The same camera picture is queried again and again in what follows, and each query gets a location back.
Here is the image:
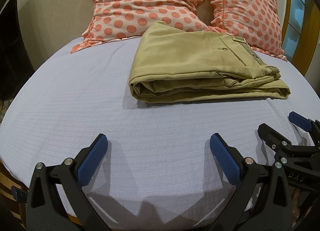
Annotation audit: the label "left polka dot pillow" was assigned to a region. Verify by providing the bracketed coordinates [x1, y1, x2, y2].
[71, 0, 208, 53]

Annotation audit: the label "khaki pants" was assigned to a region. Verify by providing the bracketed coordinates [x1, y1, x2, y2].
[129, 22, 291, 103]

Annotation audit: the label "white bed sheet mattress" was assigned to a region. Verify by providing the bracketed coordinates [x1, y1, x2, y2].
[1, 38, 319, 230]

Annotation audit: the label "frosted glass window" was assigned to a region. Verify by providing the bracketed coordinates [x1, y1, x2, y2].
[283, 0, 305, 61]

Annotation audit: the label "polka dot pillow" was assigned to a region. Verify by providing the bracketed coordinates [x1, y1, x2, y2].
[208, 0, 287, 61]
[71, 0, 208, 53]

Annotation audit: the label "right polka dot pillow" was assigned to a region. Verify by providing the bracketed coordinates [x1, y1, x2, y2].
[208, 0, 287, 61]

